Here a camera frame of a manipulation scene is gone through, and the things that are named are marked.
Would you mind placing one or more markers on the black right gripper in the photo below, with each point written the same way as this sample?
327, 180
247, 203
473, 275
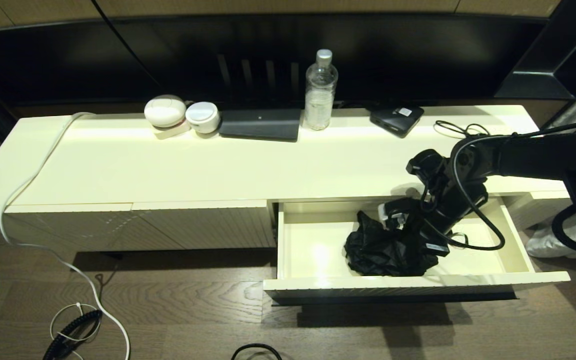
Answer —
428, 232

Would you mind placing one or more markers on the black umbrella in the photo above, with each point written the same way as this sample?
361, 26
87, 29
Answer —
378, 252

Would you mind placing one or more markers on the white ribbed drawer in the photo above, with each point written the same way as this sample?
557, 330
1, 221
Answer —
318, 250

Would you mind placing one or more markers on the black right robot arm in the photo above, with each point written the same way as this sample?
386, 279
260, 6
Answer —
543, 155

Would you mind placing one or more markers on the white low cabinet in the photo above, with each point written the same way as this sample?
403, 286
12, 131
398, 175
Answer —
168, 165

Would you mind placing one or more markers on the black box with white label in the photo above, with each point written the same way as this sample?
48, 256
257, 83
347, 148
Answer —
393, 121

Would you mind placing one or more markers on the clear plastic water bottle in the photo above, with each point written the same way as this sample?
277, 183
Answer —
320, 99

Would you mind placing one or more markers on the black television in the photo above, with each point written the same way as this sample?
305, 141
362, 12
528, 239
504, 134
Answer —
418, 60

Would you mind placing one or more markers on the dark grey flat box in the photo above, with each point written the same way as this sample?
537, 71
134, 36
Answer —
260, 124

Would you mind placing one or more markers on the white ribbed cabinet door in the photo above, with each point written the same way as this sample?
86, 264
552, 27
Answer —
218, 225
93, 227

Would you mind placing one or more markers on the small white round device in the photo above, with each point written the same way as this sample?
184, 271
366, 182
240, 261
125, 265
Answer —
202, 116

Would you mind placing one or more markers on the large white round device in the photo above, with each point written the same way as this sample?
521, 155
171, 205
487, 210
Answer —
165, 111

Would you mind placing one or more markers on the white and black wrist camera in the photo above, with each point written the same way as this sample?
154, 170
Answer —
393, 212

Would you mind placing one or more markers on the black wall shelf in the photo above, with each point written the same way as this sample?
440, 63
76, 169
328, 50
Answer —
568, 50

